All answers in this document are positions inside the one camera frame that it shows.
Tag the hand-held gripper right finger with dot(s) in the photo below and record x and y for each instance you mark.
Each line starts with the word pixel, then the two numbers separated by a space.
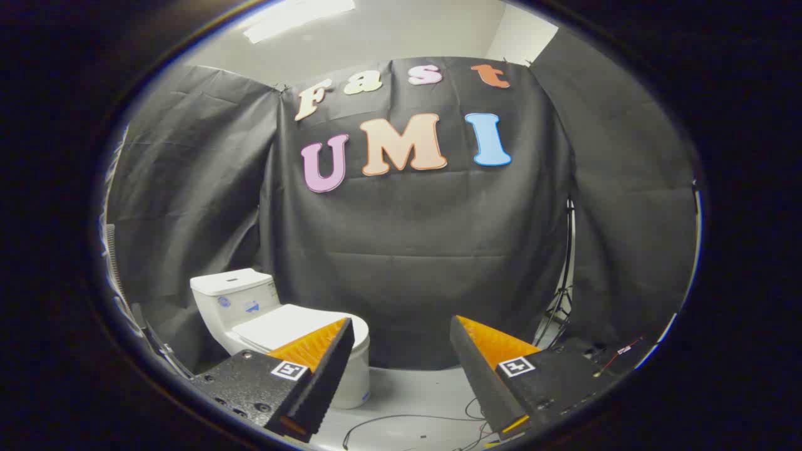
pixel 476 376

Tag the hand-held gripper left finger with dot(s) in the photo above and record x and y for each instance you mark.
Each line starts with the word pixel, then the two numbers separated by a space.
pixel 326 376

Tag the white toilet lid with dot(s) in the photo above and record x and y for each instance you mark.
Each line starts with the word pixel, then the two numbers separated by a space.
pixel 288 322

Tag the white ceramic toilet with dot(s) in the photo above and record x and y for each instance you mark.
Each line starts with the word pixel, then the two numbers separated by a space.
pixel 229 300

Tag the black backdrop cloth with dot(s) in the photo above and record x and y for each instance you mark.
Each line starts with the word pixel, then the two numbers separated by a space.
pixel 407 250

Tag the black tripod stand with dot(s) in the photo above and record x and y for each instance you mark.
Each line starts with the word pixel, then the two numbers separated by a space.
pixel 567 250

